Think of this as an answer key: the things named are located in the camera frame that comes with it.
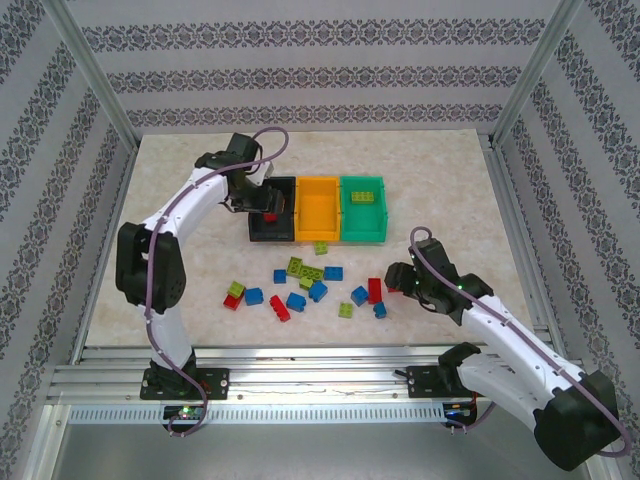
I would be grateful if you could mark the red lego brick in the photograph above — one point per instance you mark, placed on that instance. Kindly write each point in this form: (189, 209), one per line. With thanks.
(280, 308)
(231, 302)
(270, 217)
(393, 289)
(374, 290)

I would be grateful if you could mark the small green lego brick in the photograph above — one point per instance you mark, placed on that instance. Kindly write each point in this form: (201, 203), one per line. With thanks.
(306, 284)
(321, 248)
(345, 309)
(295, 264)
(236, 288)

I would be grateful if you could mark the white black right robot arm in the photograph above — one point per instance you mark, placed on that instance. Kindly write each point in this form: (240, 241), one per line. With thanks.
(510, 345)

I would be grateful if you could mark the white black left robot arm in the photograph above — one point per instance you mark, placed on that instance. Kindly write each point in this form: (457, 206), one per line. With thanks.
(195, 200)

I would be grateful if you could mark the black plastic bin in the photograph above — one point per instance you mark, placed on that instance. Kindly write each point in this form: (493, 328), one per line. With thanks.
(272, 234)

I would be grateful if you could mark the yellow plastic bin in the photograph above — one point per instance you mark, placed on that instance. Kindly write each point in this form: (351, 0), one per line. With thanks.
(317, 210)

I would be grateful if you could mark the green plastic bin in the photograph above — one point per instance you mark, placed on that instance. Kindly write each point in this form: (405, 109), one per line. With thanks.
(362, 225)

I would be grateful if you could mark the long green lego brick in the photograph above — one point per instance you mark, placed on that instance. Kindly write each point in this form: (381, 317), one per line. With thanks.
(363, 197)
(312, 273)

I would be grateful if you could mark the right circuit board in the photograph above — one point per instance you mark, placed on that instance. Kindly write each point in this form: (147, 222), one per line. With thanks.
(457, 411)

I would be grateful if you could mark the circuit board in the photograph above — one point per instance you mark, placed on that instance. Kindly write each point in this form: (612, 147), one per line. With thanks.
(457, 411)
(185, 413)

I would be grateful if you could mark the left circuit board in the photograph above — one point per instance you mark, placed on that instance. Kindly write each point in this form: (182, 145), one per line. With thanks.
(185, 413)

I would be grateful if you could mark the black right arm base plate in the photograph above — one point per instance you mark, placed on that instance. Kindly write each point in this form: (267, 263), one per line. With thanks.
(422, 382)

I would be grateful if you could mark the aluminium side rail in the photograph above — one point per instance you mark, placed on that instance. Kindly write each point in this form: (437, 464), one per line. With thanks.
(520, 225)
(102, 250)

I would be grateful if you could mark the aluminium mounting rail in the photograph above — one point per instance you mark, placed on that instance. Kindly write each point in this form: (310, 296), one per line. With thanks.
(320, 375)

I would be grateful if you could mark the aluminium frame post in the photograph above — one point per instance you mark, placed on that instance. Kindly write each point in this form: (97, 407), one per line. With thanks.
(96, 75)
(536, 75)

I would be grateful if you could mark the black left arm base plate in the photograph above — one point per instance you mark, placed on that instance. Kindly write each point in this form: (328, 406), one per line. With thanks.
(217, 382)

